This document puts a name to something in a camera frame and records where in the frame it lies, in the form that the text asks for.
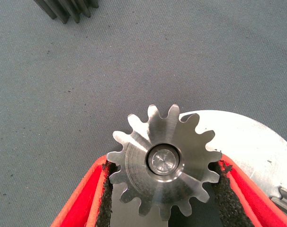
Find large steel gear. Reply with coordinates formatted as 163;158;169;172
107;104;223;222

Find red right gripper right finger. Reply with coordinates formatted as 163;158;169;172
209;153;287;227

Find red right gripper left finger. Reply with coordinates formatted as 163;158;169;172
50;155;122;227

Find dark grey table cloth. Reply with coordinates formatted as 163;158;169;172
0;0;287;227

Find round steel plate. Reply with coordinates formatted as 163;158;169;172
109;110;287;227

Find small steel gear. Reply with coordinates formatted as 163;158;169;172
270;181;287;223
34;0;99;25

